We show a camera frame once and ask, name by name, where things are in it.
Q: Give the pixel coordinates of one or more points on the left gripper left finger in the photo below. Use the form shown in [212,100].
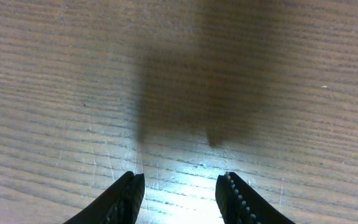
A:
[118,204]

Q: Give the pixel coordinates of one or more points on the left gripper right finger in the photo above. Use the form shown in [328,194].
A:
[239,203]

